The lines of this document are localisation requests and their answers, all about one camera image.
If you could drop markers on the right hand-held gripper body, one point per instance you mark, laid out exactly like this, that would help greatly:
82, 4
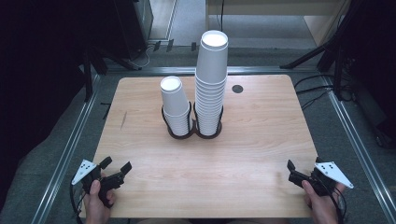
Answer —
331, 172

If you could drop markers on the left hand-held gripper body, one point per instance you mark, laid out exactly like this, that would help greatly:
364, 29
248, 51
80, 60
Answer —
107, 183

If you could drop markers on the black double cup holder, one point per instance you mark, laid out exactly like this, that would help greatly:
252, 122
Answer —
195, 130

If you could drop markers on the tall stack of paper cups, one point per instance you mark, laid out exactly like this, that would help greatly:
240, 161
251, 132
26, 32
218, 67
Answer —
211, 81

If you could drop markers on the person's left hand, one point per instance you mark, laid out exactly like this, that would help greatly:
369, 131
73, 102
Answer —
95, 208

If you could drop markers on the person's right hand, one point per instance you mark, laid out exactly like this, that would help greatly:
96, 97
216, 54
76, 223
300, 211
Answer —
323, 208

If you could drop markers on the short stack of paper cups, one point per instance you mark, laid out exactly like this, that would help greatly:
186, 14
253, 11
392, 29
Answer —
174, 99

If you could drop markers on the black metal stand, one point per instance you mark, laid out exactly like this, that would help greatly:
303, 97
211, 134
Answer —
88, 74

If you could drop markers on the black round table grommet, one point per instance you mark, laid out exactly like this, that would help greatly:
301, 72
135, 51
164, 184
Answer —
237, 89

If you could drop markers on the black tripod stand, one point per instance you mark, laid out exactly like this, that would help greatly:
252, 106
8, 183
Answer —
311, 56

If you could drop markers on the dark computer tower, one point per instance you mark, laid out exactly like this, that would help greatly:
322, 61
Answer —
134, 28

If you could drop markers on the light wooden furniture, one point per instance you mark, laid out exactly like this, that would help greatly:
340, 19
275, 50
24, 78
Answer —
317, 21

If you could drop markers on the long metal floor rail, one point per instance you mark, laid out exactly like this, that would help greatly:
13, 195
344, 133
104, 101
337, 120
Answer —
174, 70
358, 149
67, 155

